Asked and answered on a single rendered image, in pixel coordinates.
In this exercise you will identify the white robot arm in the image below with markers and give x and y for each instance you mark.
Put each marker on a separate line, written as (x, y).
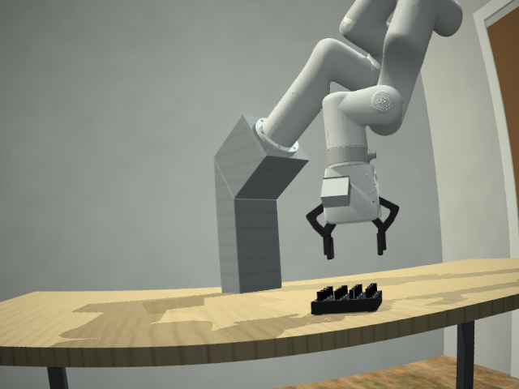
(346, 114)

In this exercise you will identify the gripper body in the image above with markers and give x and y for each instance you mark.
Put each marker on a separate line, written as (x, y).
(364, 194)

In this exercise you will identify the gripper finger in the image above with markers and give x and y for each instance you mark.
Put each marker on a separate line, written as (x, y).
(325, 231)
(382, 227)

